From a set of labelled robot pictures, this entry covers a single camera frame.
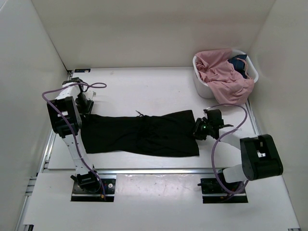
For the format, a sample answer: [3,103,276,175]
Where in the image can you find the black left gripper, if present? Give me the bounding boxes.
[75,93,95,121]

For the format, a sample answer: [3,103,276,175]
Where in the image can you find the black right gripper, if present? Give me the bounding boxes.
[186,118,213,141]

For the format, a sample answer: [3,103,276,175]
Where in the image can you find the black trousers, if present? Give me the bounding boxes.
[81,110,199,157]

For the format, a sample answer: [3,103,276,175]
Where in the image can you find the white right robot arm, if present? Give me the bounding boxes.
[193,107,283,195]

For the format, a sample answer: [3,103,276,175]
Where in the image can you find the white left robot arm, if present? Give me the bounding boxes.
[42,77,101,193]

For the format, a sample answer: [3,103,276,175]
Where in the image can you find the pink trousers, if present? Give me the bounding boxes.
[195,48,255,105]

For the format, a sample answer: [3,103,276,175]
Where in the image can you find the white laundry basket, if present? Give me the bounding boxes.
[192,49,259,99]

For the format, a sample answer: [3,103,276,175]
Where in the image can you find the navy blue garment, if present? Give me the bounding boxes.
[228,54,249,79]

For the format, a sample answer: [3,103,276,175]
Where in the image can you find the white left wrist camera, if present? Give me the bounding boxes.
[84,90,96,101]

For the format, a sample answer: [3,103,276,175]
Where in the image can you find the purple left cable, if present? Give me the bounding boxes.
[42,82,107,195]

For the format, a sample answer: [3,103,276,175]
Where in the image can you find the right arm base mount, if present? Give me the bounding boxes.
[198,178,248,204]

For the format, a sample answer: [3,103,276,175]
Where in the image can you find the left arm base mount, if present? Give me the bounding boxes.
[71,177,116,202]

